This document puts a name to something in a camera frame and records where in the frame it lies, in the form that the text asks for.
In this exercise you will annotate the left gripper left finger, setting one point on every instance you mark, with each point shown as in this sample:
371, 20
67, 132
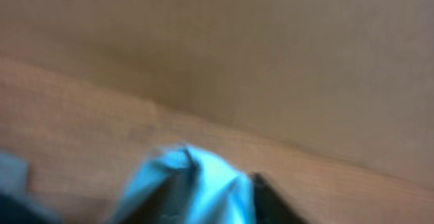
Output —
16, 210

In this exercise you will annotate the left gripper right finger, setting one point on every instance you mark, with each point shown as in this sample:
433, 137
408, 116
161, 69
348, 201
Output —
270, 206

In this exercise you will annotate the light blue t-shirt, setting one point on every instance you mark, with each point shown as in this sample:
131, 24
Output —
185, 184

